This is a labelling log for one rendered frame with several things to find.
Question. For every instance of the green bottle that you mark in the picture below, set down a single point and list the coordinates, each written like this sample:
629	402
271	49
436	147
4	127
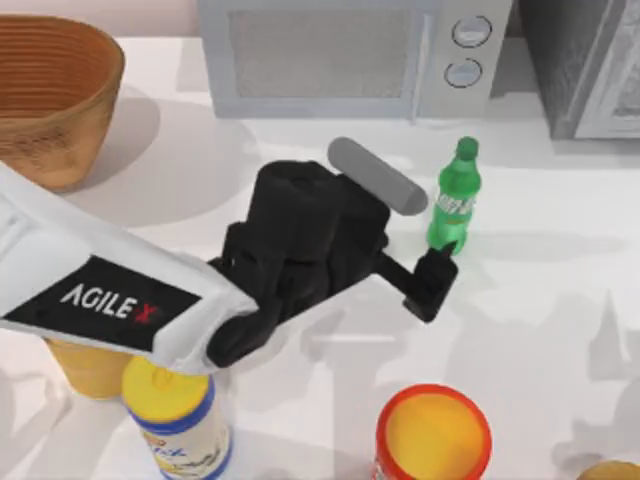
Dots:
452	210

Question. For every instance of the microwave oven door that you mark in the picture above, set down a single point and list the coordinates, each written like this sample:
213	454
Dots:
310	55

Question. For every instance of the microwave knob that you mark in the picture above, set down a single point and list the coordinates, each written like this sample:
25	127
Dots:
472	29
463	73

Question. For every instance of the pale microwave oven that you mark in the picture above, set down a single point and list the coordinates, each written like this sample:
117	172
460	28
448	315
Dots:
495	50

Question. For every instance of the tan round bread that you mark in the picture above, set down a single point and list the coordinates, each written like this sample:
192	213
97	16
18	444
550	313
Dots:
612	472

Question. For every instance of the white bottle with yellow lid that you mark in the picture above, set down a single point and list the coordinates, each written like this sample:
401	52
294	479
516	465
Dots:
175	420

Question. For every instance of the yellow cup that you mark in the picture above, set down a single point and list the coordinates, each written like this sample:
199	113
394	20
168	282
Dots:
90	370

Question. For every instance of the brown ribbed basket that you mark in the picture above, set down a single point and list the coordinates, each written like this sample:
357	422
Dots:
55	105

